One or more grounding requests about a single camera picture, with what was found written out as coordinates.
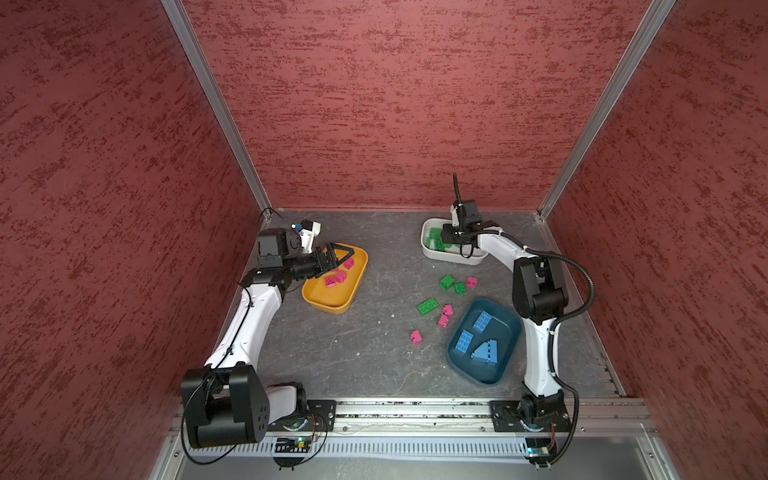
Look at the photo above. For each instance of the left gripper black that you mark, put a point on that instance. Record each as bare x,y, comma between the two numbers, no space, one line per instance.
332,248

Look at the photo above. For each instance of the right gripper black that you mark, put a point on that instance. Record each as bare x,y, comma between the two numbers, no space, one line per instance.
447,234

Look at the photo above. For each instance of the blue long brick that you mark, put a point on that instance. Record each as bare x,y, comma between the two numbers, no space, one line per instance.
491,351
463,342
482,321

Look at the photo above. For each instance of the blue long brick bottom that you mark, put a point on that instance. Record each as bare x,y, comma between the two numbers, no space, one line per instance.
491,351

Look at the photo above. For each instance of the light blue square brick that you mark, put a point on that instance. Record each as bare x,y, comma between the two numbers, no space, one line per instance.
482,352

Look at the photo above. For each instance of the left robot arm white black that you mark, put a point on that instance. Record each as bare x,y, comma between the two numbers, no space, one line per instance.
224,402

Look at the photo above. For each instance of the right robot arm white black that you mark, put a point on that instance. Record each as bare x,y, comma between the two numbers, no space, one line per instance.
539,298

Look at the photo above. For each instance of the white plastic bin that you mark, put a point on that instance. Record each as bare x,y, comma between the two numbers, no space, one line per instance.
465,254

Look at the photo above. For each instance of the yellow plastic bin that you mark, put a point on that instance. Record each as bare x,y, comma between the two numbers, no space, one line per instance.
337,300

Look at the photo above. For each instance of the teal plastic bin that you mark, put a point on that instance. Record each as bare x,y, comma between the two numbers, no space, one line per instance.
505,328

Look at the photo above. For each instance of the left controller board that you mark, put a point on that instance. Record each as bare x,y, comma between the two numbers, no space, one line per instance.
290,452

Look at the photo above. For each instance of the controller board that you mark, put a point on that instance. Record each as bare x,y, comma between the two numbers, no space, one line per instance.
290,452
540,451

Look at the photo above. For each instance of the right controller board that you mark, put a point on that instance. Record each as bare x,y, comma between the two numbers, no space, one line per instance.
540,451

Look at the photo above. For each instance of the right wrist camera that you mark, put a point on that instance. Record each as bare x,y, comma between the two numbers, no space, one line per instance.
465,215

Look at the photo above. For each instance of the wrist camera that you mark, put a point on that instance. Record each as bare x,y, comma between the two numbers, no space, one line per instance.
307,231
465,215

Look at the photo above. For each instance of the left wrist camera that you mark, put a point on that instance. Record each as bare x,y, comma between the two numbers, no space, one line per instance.
307,231

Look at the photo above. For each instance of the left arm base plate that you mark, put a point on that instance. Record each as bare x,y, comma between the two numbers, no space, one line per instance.
318,416

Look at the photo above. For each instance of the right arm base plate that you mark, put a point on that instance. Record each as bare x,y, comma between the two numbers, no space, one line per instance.
530,415

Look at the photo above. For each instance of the aluminium front rail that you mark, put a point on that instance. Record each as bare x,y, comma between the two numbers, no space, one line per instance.
465,417

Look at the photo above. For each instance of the right corner aluminium post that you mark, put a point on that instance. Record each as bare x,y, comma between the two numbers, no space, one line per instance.
647,30

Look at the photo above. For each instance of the corner aluminium post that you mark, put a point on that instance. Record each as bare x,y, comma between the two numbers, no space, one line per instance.
647,30
183,28

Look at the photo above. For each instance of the left corner aluminium post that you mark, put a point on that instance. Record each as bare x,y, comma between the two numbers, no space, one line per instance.
183,28

